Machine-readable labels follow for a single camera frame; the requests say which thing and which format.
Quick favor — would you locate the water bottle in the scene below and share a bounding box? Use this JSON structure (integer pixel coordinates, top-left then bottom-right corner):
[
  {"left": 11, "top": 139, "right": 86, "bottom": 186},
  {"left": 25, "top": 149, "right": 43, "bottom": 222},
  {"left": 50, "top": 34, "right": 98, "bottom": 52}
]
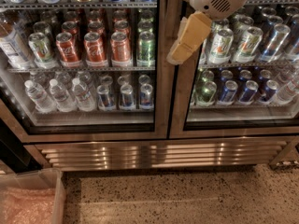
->
[
  {"left": 50, "top": 79, "right": 77, "bottom": 112},
  {"left": 72, "top": 78, "right": 95, "bottom": 112},
  {"left": 24, "top": 80, "right": 56, "bottom": 113}
]

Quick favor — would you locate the clear plastic storage bin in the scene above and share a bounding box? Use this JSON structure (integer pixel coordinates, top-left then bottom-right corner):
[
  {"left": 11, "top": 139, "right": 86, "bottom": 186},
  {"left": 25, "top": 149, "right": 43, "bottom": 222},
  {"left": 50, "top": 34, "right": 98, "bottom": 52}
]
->
[{"left": 0, "top": 168, "right": 66, "bottom": 224}]

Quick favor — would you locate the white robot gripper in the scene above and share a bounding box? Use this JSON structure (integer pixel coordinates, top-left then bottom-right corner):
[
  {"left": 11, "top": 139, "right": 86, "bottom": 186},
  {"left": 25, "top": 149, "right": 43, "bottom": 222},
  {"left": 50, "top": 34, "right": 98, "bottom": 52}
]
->
[{"left": 166, "top": 0, "right": 248, "bottom": 65}]

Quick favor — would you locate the pink bubble wrap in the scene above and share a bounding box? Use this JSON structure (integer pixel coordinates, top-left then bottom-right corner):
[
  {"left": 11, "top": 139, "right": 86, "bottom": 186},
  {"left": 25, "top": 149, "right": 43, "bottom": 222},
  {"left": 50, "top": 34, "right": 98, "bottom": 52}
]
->
[{"left": 1, "top": 188, "right": 55, "bottom": 224}]

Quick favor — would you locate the energy drink can middle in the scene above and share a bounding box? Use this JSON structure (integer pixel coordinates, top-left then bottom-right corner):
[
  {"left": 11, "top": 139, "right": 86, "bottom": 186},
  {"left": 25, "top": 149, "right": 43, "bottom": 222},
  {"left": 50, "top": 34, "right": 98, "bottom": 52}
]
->
[{"left": 120, "top": 84, "right": 135, "bottom": 110}]

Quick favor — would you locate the water bottle right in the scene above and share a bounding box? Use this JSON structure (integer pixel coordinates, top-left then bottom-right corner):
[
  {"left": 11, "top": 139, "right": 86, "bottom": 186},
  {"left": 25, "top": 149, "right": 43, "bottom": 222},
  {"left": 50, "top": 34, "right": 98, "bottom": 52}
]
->
[{"left": 72, "top": 78, "right": 95, "bottom": 112}]

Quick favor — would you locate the water bottle middle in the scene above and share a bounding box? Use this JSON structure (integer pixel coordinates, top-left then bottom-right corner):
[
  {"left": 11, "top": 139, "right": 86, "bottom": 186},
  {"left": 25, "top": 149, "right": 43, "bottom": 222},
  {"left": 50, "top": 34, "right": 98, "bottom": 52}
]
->
[{"left": 50, "top": 79, "right": 77, "bottom": 112}]

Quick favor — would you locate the blue can lower middle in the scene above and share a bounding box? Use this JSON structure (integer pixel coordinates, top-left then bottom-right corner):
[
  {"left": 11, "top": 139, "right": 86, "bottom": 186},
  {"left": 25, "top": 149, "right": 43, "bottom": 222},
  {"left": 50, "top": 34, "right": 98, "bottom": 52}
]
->
[{"left": 237, "top": 80, "right": 259, "bottom": 104}]

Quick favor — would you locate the water bottle left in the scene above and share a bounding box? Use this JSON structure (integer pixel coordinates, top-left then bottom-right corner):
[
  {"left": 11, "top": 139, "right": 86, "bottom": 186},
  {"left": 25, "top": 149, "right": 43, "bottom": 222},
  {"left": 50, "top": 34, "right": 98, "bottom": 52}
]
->
[{"left": 24, "top": 80, "right": 56, "bottom": 113}]

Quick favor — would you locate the blue can lower right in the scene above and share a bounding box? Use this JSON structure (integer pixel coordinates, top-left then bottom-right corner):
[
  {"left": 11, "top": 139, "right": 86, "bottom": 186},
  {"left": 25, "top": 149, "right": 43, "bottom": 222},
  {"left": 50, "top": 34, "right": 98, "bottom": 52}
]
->
[{"left": 257, "top": 79, "right": 279, "bottom": 105}]

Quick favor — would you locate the fridge glass door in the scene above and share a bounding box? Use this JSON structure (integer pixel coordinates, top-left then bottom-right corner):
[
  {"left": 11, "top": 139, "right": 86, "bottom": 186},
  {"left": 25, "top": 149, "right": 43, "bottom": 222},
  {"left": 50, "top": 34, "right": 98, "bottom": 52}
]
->
[
  {"left": 0, "top": 0, "right": 178, "bottom": 144},
  {"left": 169, "top": 0, "right": 299, "bottom": 138}
]

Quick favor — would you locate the steel fridge bottom grille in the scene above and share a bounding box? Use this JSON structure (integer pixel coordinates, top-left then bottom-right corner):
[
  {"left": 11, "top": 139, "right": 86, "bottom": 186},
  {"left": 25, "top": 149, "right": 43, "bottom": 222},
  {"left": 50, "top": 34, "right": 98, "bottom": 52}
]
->
[{"left": 25, "top": 135, "right": 298, "bottom": 172}]

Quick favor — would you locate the white green can right fridge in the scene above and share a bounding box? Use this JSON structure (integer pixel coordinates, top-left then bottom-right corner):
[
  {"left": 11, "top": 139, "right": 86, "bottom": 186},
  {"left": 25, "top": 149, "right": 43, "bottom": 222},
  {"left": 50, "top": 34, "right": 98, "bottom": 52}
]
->
[{"left": 207, "top": 28, "right": 234, "bottom": 64}]

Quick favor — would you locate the green can lower right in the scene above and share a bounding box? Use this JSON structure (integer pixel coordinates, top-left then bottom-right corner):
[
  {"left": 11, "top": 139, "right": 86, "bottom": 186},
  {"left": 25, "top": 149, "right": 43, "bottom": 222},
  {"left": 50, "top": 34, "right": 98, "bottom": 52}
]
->
[{"left": 196, "top": 81, "right": 217, "bottom": 106}]

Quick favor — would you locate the energy drink can right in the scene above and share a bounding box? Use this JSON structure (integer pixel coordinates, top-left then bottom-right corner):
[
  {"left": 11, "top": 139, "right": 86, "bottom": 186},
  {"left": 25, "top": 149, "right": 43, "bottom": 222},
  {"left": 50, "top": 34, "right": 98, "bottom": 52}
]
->
[{"left": 139, "top": 83, "right": 153, "bottom": 109}]

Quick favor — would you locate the red cola can middle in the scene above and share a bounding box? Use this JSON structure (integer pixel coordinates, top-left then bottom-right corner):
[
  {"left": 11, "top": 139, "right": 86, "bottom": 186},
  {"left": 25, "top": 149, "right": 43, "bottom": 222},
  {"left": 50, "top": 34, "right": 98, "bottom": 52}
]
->
[{"left": 84, "top": 32, "right": 108, "bottom": 67}]

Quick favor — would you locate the green white soda can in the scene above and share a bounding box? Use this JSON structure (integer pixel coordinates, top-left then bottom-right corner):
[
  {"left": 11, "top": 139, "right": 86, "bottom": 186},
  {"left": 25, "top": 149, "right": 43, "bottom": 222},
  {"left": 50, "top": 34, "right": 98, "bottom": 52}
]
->
[{"left": 28, "top": 33, "right": 58, "bottom": 69}]

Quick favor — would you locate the red cola can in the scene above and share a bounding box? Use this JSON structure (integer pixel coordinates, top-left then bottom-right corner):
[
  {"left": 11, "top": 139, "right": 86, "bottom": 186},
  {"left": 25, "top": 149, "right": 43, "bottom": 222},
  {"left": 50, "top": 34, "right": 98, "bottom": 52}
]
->
[
  {"left": 84, "top": 32, "right": 108, "bottom": 67},
  {"left": 56, "top": 32, "right": 81, "bottom": 68}
]

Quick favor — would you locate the large clear bottle left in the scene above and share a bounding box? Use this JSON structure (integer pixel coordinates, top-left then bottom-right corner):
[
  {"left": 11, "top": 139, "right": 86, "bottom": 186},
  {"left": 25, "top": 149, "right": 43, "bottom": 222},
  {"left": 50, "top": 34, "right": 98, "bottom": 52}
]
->
[{"left": 0, "top": 12, "right": 35, "bottom": 70}]

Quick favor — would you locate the blue can lower left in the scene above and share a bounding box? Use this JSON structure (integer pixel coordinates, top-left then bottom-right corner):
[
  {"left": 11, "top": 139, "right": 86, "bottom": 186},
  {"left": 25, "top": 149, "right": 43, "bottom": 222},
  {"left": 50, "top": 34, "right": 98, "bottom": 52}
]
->
[{"left": 217, "top": 80, "right": 238, "bottom": 105}]

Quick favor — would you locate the red cola can left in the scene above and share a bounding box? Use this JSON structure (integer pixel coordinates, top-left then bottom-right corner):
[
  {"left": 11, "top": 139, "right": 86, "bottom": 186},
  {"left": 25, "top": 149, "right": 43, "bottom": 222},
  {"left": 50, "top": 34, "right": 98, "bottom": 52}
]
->
[{"left": 56, "top": 32, "right": 81, "bottom": 68}]

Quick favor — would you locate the silver blue tall can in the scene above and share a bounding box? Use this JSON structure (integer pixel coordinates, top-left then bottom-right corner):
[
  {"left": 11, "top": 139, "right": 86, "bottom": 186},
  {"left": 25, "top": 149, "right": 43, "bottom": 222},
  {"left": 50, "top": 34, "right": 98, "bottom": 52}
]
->
[{"left": 257, "top": 23, "right": 291, "bottom": 63}]

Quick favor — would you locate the water bottle right fridge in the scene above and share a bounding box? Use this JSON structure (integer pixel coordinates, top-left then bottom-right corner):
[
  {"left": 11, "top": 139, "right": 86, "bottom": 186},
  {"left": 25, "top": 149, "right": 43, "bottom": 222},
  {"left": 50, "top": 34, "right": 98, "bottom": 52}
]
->
[{"left": 275, "top": 75, "right": 299, "bottom": 105}]

